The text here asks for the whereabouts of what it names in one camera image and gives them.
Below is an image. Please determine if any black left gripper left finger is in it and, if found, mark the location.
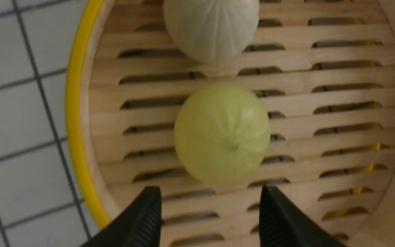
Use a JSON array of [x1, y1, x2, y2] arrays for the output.
[[82, 187, 163, 247]]

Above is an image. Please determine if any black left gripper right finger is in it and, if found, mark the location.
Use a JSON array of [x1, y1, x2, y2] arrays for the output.
[[259, 186, 344, 247]]

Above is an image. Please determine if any yellow-green steamed bun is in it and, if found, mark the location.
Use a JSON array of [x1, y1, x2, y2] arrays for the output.
[[173, 83, 271, 185]]

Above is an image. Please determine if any white steamed bun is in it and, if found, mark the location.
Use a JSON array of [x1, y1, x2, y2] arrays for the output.
[[163, 0, 260, 62]]

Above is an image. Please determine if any white checkered tablecloth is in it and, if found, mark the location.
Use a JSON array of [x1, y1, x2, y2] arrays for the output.
[[0, 0, 98, 247]]

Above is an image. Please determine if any yellow-rimmed bamboo steamer basket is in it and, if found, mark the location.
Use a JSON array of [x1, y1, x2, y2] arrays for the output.
[[66, 0, 395, 247]]

